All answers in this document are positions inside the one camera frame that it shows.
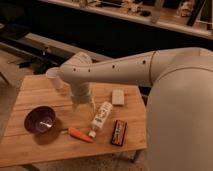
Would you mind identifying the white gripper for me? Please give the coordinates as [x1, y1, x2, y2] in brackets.
[70, 83, 96, 111]

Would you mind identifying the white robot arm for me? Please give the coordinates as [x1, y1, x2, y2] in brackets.
[59, 47, 213, 171]

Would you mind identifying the white squeeze bottle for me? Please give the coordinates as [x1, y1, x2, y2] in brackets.
[88, 101, 113, 138]

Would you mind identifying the orange carrot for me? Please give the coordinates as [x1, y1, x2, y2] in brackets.
[64, 127, 93, 143]

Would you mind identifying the white rectangular block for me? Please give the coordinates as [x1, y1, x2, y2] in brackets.
[112, 89, 124, 105]

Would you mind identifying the white paper cup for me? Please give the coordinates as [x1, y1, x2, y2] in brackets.
[45, 67, 63, 90]

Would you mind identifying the wooden table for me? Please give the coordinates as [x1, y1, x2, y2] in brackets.
[0, 75, 147, 167]

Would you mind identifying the purple bowl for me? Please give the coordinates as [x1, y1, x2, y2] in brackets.
[24, 106, 56, 134]

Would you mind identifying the black candy bar box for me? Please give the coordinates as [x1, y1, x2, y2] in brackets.
[111, 120, 127, 146]

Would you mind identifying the long wooden bench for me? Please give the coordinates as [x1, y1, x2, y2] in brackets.
[19, 33, 109, 63]

